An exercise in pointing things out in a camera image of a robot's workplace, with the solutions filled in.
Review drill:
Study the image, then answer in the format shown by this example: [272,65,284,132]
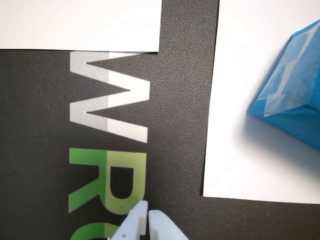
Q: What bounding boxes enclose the dark mat with WROB print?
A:
[0,0,320,240]

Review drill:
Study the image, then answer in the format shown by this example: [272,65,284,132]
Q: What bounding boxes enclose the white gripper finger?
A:
[109,200,149,240]
[148,209,190,240]

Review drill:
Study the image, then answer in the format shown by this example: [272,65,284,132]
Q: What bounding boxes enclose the blue paper box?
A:
[246,19,320,152]

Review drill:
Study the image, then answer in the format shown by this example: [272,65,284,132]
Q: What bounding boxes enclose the white paper sheet marked HOME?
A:
[202,0,320,205]

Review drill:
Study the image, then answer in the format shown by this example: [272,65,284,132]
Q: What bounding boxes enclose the white paper sheet marked 1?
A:
[0,0,163,54]

